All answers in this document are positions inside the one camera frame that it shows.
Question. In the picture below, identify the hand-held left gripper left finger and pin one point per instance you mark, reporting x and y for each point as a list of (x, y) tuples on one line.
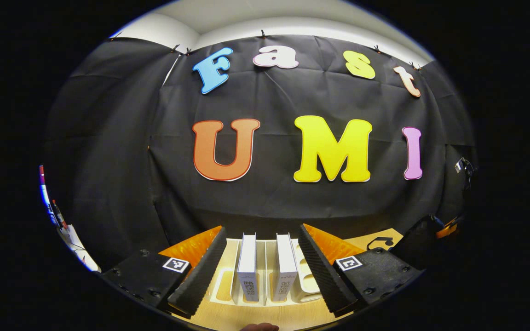
[(205, 271)]

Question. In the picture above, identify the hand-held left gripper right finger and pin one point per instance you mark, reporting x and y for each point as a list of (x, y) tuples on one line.
[(322, 276)]

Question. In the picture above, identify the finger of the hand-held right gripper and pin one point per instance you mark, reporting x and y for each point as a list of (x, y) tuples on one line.
[(446, 228)]

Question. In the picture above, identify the blue schoolbag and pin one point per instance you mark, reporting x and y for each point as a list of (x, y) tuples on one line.
[(419, 243)]

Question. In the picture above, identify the white book grey figure cover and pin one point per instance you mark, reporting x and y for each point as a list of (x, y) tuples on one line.
[(285, 262)]

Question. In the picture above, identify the thick blue-edged book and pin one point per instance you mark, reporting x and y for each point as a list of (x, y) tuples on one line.
[(247, 262)]

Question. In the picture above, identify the white plastic bookshelf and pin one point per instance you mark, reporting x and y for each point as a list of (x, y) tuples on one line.
[(265, 266)]

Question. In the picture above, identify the white printed board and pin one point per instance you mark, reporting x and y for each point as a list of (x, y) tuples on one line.
[(74, 239)]

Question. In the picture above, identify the black backdrop cloth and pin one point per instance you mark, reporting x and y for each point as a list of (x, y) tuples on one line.
[(122, 151)]

